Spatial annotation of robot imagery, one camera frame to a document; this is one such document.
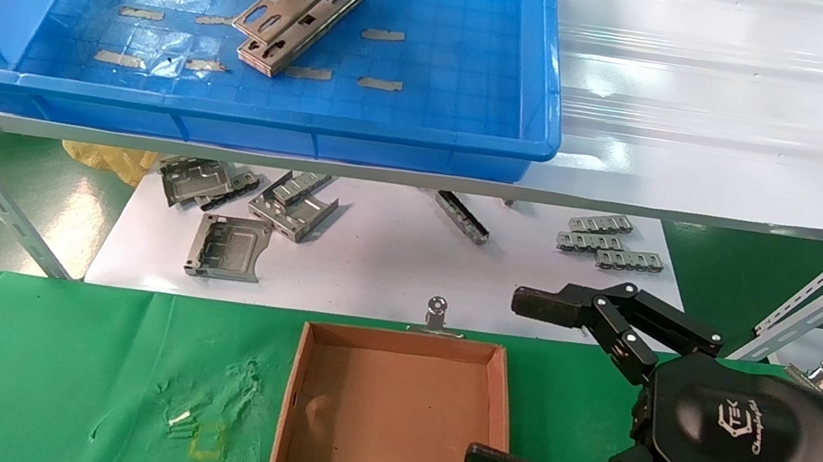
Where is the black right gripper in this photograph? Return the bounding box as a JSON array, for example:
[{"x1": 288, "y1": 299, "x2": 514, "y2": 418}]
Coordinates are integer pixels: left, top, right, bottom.
[{"x1": 465, "y1": 261, "x2": 823, "y2": 462}]

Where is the brown cardboard box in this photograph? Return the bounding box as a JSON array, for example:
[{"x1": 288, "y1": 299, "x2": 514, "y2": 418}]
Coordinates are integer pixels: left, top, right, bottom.
[{"x1": 270, "y1": 310, "x2": 534, "y2": 462}]

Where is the blue plastic tray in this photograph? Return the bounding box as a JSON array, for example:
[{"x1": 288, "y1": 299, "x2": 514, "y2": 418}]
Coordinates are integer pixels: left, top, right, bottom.
[{"x1": 0, "y1": 0, "x2": 586, "y2": 205}]

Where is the grey tape piece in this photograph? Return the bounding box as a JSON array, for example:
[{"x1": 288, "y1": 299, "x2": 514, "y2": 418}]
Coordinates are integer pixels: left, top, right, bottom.
[
  {"x1": 356, "y1": 75, "x2": 404, "y2": 95},
  {"x1": 285, "y1": 64, "x2": 333, "y2": 84},
  {"x1": 361, "y1": 26, "x2": 407, "y2": 45},
  {"x1": 195, "y1": 11, "x2": 241, "y2": 31},
  {"x1": 118, "y1": 6, "x2": 165, "y2": 23},
  {"x1": 186, "y1": 56, "x2": 229, "y2": 76},
  {"x1": 94, "y1": 49, "x2": 150, "y2": 71}
]

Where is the small notched metal strip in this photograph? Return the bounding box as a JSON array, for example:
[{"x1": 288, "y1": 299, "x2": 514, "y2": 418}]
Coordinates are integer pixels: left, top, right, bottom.
[
  {"x1": 594, "y1": 245, "x2": 667, "y2": 280},
  {"x1": 555, "y1": 227, "x2": 626, "y2": 261},
  {"x1": 567, "y1": 208, "x2": 636, "y2": 242}
]

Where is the long narrow metal bar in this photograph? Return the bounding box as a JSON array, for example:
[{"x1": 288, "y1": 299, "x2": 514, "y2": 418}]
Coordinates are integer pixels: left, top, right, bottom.
[{"x1": 420, "y1": 187, "x2": 497, "y2": 247}]

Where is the white paper sheet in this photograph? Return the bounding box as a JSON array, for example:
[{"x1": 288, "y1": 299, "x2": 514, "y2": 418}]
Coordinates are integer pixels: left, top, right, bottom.
[{"x1": 83, "y1": 129, "x2": 698, "y2": 382}]

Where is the yellow plastic bag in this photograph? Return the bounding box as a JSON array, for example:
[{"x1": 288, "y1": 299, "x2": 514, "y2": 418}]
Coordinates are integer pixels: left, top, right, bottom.
[{"x1": 58, "y1": 137, "x2": 162, "y2": 191}]

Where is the flat square metal plate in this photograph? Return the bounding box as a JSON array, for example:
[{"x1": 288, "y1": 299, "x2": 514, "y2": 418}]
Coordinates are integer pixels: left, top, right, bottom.
[{"x1": 183, "y1": 209, "x2": 275, "y2": 289}]

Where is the white metal shelf table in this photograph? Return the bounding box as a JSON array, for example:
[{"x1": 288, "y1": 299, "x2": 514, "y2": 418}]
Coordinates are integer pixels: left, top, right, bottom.
[{"x1": 0, "y1": 0, "x2": 823, "y2": 272}]

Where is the green table cloth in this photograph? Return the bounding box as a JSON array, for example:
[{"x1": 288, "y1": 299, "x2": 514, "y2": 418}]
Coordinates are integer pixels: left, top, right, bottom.
[{"x1": 0, "y1": 238, "x2": 823, "y2": 462}]

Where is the bent grey metal bracket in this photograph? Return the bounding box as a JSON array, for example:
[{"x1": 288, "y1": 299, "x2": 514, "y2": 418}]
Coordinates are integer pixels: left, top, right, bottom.
[{"x1": 153, "y1": 150, "x2": 264, "y2": 222}]

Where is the folded grey metal bracket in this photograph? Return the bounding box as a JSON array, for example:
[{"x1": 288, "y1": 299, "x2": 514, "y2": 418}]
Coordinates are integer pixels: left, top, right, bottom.
[{"x1": 244, "y1": 163, "x2": 344, "y2": 249}]

